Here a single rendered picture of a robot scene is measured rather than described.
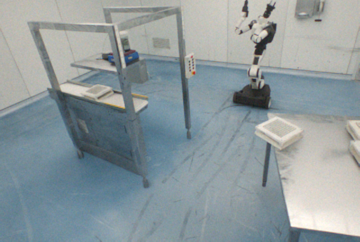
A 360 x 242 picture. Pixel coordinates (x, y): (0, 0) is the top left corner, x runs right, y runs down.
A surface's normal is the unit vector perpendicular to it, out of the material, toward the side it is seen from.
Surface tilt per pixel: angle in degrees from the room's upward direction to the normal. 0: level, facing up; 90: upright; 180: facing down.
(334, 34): 90
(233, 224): 0
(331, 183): 0
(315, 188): 0
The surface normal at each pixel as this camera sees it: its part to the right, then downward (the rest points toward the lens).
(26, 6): 0.86, 0.18
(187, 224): -0.08, -0.88
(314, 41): -0.51, 0.45
